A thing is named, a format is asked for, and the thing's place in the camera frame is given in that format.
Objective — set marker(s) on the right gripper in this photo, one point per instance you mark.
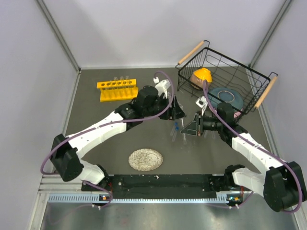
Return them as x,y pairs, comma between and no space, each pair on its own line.
195,127

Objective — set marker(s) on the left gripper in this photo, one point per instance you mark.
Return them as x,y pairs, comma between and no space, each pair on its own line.
175,112

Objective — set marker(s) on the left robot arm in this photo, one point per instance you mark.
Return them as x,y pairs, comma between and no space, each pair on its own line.
67,152

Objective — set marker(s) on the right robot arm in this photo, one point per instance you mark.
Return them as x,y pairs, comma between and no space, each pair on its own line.
280,183

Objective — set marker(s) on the yellow brown bowl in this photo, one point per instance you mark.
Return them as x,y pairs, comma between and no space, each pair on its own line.
200,76

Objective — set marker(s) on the blue plate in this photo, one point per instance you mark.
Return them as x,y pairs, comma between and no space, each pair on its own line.
219,95

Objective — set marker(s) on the speckled white plate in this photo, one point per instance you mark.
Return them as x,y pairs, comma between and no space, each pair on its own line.
145,160

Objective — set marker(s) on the yellow test tube rack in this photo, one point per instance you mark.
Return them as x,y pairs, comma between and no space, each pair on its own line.
104,95

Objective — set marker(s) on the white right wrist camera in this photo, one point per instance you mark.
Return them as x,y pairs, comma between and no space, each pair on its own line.
202,103

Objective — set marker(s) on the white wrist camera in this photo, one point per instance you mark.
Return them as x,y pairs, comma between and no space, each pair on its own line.
162,86
202,103

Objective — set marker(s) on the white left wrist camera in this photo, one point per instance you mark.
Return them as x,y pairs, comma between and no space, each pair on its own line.
162,86

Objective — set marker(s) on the black wire basket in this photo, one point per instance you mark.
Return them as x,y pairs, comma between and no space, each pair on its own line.
252,85

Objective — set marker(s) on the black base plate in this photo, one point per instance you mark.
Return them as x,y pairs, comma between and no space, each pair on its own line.
165,186

